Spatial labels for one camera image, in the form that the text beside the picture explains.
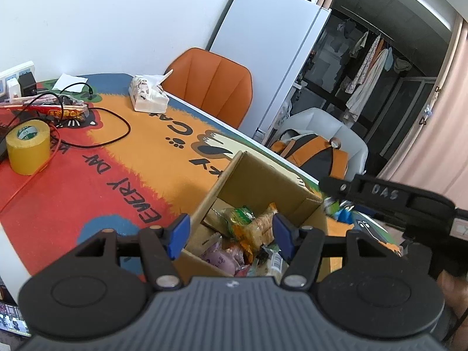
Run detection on yellow tape roll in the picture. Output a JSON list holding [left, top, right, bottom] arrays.
[[5, 119, 50, 176]]

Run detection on display screen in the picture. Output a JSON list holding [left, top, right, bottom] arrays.
[[0, 302, 33, 338]]

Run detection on black cable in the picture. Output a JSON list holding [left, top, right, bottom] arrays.
[[31, 81, 131, 149]]

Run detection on white hanging garment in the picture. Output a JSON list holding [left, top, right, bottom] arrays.
[[345, 49, 389, 123]]

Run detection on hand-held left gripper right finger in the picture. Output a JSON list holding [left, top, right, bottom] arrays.
[[271, 213, 403, 289]]

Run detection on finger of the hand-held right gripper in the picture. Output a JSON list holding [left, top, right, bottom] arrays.
[[318, 176, 362, 201]]

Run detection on white paper sheet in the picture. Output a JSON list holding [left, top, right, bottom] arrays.
[[51, 74, 89, 91]]

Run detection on white fridge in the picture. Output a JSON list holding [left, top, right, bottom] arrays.
[[208, 0, 332, 143]]

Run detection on red sausage packet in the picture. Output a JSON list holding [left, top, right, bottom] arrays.
[[234, 263, 257, 278]]

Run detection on grey chair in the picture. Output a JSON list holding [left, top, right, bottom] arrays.
[[272, 108, 369, 177]]

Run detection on orange cracker packet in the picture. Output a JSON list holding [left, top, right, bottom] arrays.
[[234, 203, 279, 262]]

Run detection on orange chair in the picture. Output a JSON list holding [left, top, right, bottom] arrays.
[[161, 47, 254, 130]]

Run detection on white roll packet black ends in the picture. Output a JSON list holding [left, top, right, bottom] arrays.
[[256, 245, 291, 278]]

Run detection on black charger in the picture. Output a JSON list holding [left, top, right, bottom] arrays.
[[18, 72, 38, 96]]

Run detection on purple bun packet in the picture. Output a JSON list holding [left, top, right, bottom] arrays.
[[200, 241, 245, 276]]

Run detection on floral hanging garment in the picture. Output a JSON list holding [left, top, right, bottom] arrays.
[[342, 38, 379, 94]]

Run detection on colourful cat print table mat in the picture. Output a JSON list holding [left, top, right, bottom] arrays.
[[0, 73, 403, 286]]

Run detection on red snack packet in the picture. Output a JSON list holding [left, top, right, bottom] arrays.
[[22, 100, 90, 121]]

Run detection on orange and black backpack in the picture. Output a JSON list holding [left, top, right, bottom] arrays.
[[270, 133, 349, 183]]

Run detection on person's right hand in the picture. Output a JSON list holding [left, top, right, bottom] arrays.
[[438, 267, 468, 337]]

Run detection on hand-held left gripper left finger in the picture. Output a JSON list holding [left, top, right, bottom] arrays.
[[73, 212, 191, 290]]

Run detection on printed tissue pack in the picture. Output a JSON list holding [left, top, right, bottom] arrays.
[[129, 69, 173, 114]]

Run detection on brown cardboard box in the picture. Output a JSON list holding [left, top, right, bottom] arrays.
[[181, 151, 331, 279]]

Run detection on white charger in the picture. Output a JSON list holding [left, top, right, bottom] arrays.
[[6, 78, 22, 99]]

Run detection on small green candy packet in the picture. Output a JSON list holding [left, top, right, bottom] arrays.
[[324, 197, 355, 224]]

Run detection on white power strip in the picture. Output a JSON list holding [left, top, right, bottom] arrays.
[[0, 61, 37, 100]]

